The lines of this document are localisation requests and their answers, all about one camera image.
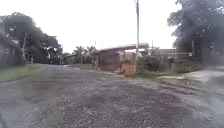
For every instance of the group of dark trees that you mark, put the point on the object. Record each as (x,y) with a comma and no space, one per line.
(36,40)

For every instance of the grass verge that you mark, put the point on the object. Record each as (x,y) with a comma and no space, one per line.
(20,71)

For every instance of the large dark tree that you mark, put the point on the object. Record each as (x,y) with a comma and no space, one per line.
(200,26)

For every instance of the pale building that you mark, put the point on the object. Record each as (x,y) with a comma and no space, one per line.
(166,52)

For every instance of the grey gravel road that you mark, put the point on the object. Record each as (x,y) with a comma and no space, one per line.
(100,100)

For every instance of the grass strip with dirt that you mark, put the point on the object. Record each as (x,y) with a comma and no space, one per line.
(156,72)

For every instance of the tall utility pole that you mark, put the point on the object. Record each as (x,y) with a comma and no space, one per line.
(137,26)

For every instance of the palm trees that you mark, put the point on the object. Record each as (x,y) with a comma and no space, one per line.
(81,53)

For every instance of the roofed brick gate structure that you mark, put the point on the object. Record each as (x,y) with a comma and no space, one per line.
(110,60)

